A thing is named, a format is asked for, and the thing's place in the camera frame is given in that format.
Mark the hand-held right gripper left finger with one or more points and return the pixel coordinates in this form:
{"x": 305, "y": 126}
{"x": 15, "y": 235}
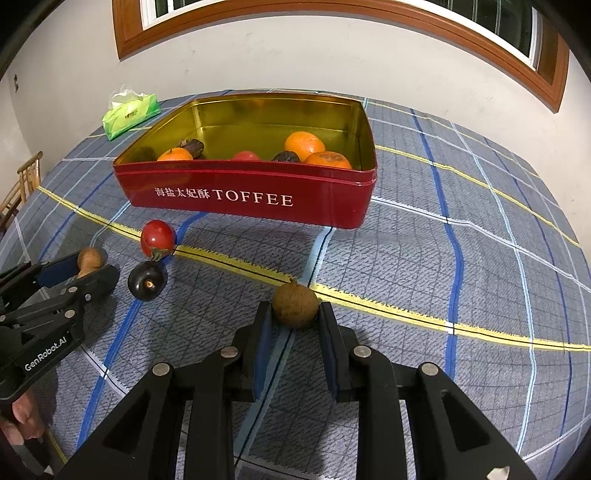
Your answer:
{"x": 263, "y": 353}

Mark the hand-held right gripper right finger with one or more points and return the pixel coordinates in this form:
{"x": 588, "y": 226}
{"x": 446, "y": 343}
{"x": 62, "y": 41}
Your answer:
{"x": 328, "y": 353}

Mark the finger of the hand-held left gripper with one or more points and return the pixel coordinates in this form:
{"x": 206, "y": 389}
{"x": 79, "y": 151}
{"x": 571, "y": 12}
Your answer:
{"x": 57, "y": 272}
{"x": 99, "y": 281}

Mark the tan oval fruit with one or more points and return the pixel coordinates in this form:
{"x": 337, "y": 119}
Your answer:
{"x": 88, "y": 261}

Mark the brown round fruit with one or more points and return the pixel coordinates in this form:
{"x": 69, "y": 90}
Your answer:
{"x": 295, "y": 304}

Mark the small plain orange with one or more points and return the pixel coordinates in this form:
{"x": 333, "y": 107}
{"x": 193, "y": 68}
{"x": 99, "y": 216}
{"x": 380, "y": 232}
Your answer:
{"x": 175, "y": 155}

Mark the red tin box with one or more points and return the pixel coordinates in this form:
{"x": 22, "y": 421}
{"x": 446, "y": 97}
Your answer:
{"x": 249, "y": 198}

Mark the dark brown fruit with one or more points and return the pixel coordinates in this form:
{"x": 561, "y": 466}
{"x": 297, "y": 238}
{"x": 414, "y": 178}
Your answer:
{"x": 194, "y": 147}
{"x": 286, "y": 157}

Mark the red tomato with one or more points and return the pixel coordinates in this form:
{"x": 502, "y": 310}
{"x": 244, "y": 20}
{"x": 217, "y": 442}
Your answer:
{"x": 245, "y": 156}
{"x": 157, "y": 236}

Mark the orange with dark blotch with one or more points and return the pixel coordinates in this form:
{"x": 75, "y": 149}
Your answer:
{"x": 328, "y": 160}

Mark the large orange with stem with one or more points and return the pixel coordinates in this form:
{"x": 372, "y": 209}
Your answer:
{"x": 304, "y": 144}

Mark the person's left hand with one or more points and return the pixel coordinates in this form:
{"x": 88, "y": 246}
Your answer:
{"x": 25, "y": 417}

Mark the dark purple plum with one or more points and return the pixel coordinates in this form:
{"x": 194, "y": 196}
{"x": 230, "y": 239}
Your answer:
{"x": 147, "y": 281}

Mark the wooden chair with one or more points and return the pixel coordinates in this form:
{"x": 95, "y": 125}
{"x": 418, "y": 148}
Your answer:
{"x": 30, "y": 168}

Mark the blue plaid tablecloth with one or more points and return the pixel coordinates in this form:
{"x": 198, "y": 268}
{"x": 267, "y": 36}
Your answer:
{"x": 438, "y": 277}

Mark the green tissue pack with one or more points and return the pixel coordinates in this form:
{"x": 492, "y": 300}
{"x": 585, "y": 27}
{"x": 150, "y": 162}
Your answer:
{"x": 131, "y": 115}

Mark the brown wooden window frame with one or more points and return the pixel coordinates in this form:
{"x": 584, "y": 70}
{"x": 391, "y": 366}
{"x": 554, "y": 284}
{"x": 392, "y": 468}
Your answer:
{"x": 129, "y": 32}

